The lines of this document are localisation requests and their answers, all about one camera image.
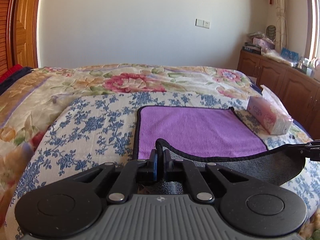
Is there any purple grey microfibre towel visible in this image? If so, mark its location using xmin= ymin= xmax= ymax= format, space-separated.
xmin=133 ymin=106 xmax=305 ymax=186

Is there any pink floral tissue box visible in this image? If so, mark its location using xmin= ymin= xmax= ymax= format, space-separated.
xmin=247 ymin=85 xmax=293 ymax=135

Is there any wooden sideboard cabinet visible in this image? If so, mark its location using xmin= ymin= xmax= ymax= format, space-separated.
xmin=237 ymin=50 xmax=319 ymax=139

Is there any blue floral white cloth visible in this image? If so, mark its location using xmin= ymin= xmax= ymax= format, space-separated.
xmin=1 ymin=92 xmax=311 ymax=239

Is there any clutter on cabinet top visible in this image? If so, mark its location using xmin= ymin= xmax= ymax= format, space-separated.
xmin=241 ymin=24 xmax=320 ymax=78

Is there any colourful floral bed quilt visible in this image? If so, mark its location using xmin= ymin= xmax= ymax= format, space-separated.
xmin=1 ymin=64 xmax=259 ymax=228

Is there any red and navy bedding edge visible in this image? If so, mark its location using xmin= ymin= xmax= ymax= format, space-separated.
xmin=0 ymin=64 xmax=33 ymax=95

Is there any beige curtain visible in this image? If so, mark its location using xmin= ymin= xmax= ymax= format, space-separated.
xmin=269 ymin=0 xmax=288 ymax=53

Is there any wooden door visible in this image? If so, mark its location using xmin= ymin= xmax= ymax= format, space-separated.
xmin=1 ymin=0 xmax=40 ymax=74

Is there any white wall switch plate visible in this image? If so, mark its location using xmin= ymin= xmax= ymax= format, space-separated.
xmin=195 ymin=18 xmax=210 ymax=29

